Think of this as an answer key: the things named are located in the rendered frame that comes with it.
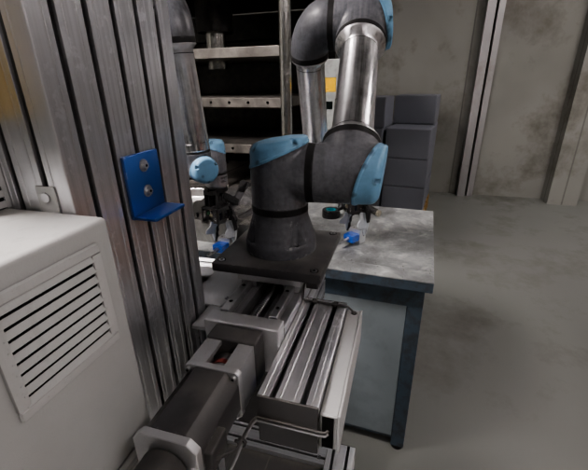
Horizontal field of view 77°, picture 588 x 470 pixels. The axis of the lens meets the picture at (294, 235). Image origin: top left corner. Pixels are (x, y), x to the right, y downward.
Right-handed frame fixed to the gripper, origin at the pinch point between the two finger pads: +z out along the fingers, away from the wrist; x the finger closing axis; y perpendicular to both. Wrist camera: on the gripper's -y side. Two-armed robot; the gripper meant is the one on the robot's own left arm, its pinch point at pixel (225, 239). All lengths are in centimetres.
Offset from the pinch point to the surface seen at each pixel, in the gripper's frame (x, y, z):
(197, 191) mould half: -38, -33, -5
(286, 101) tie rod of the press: -13, -78, -43
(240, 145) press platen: -45, -81, -19
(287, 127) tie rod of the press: -12, -78, -30
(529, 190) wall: 149, -420, 75
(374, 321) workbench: 54, -9, 26
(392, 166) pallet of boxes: 11, -256, 24
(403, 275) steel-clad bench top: 62, -7, 5
